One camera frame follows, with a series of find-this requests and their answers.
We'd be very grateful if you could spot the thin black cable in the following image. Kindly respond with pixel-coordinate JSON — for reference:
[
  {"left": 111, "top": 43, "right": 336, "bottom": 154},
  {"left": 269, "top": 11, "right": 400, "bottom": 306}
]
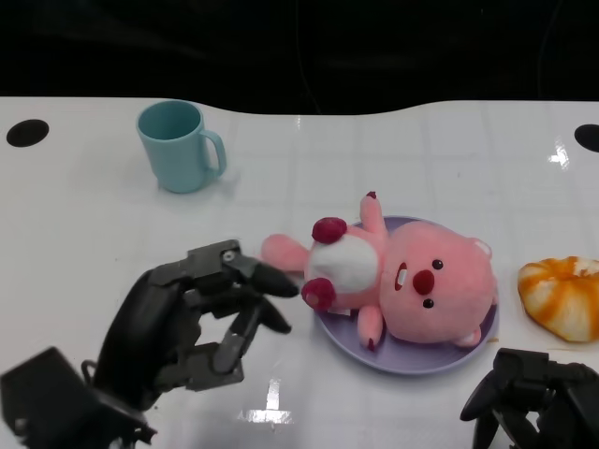
[
  {"left": 298, "top": 55, "right": 327, "bottom": 116},
  {"left": 536, "top": 0, "right": 565, "bottom": 102}
]

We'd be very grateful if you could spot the lavender plastic plate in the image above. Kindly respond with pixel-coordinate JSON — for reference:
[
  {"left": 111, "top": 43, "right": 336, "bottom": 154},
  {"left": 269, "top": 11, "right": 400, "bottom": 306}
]
[{"left": 311, "top": 214, "right": 501, "bottom": 375}]

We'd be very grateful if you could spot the black round table grommet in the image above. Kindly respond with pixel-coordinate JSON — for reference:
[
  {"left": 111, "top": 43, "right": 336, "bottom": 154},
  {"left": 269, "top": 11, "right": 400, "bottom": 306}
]
[
  {"left": 6, "top": 119, "right": 51, "bottom": 149},
  {"left": 573, "top": 123, "right": 599, "bottom": 153}
]

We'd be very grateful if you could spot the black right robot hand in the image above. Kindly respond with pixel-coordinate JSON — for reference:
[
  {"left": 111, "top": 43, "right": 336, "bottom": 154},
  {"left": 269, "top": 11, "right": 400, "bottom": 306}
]
[{"left": 460, "top": 347, "right": 599, "bottom": 449}]

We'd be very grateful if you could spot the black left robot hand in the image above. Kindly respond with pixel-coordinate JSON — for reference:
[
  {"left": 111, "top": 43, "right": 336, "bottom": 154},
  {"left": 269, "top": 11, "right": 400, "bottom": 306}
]
[{"left": 93, "top": 239, "right": 300, "bottom": 413}]

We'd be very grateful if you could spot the teal plastic mug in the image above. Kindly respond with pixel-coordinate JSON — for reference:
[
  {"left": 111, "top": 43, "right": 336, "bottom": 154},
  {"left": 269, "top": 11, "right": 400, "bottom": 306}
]
[{"left": 136, "top": 99, "right": 228, "bottom": 195}]

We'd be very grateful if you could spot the orange striped toy bun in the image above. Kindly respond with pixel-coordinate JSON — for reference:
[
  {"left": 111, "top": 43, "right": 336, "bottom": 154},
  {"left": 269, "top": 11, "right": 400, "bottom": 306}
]
[{"left": 517, "top": 255, "right": 599, "bottom": 344}]

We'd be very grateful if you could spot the pink plush beaver doll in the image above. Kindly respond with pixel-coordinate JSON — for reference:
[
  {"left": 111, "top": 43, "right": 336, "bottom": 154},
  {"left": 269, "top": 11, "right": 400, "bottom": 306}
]
[{"left": 259, "top": 190, "right": 500, "bottom": 352}]

